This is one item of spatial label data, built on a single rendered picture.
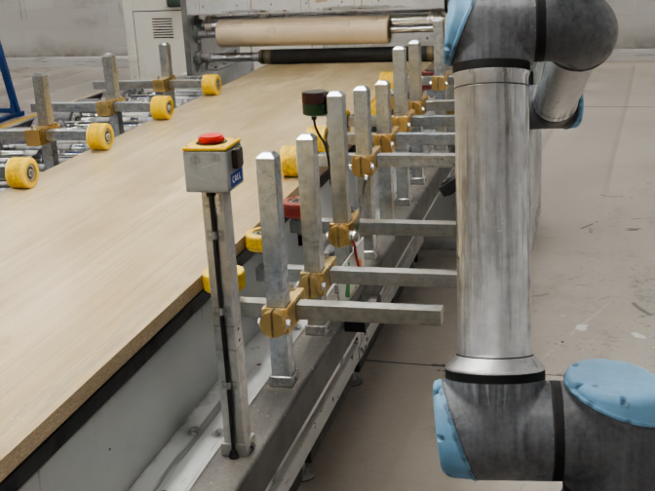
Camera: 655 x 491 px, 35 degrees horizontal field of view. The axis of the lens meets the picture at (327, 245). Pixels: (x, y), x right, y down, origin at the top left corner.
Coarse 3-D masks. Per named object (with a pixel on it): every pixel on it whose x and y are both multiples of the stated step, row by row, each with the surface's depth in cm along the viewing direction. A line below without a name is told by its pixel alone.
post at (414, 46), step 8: (416, 40) 318; (408, 48) 318; (416, 48) 317; (408, 56) 319; (416, 56) 318; (408, 64) 320; (416, 64) 319; (408, 72) 320; (416, 72) 320; (416, 80) 321; (416, 88) 321; (416, 96) 322; (416, 128) 325; (416, 152) 328; (416, 168) 329; (416, 176) 330
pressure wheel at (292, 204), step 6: (288, 198) 243; (294, 198) 243; (288, 204) 238; (294, 204) 238; (288, 210) 238; (294, 210) 238; (288, 216) 239; (294, 216) 238; (300, 216) 238; (300, 240) 243
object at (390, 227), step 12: (300, 228) 241; (324, 228) 240; (360, 228) 238; (372, 228) 237; (384, 228) 236; (396, 228) 235; (408, 228) 235; (420, 228) 234; (432, 228) 233; (444, 228) 233
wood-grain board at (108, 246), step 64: (192, 128) 336; (256, 128) 330; (0, 192) 266; (64, 192) 263; (128, 192) 259; (192, 192) 256; (256, 192) 252; (0, 256) 213; (64, 256) 211; (128, 256) 209; (192, 256) 206; (0, 320) 178; (64, 320) 176; (128, 320) 175; (0, 384) 153; (64, 384) 151; (0, 448) 134
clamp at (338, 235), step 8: (352, 216) 238; (336, 224) 233; (344, 224) 233; (352, 224) 234; (328, 232) 233; (336, 232) 232; (344, 232) 231; (328, 240) 233; (336, 240) 232; (344, 240) 232
